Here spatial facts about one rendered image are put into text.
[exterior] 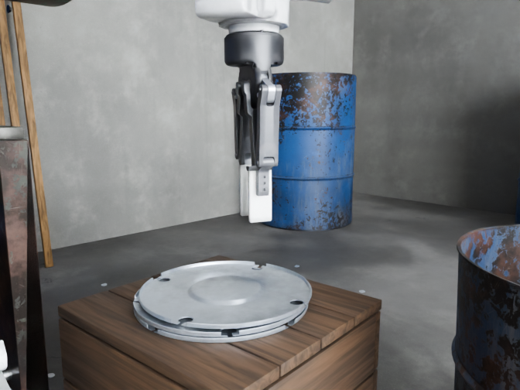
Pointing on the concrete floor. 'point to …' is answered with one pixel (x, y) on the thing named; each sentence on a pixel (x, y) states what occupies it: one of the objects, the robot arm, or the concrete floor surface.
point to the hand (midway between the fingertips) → (254, 193)
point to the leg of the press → (20, 267)
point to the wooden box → (244, 360)
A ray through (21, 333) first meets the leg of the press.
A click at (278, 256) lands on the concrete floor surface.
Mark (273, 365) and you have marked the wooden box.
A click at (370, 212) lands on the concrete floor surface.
